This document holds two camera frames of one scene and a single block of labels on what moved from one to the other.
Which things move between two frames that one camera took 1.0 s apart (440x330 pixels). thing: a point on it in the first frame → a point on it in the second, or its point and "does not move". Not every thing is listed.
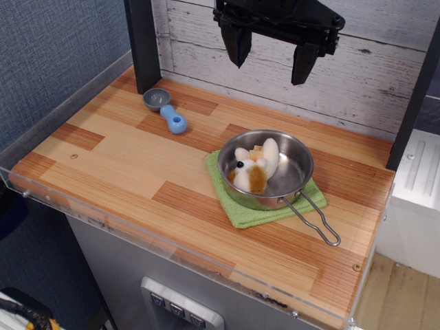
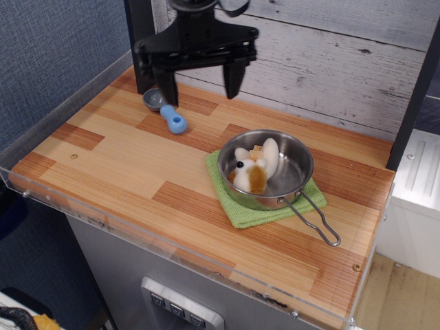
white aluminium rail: [416, 185] does not move
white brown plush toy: [254, 166] does not move
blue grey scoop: [156, 99] does not move
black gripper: [298, 21] → [197, 39]
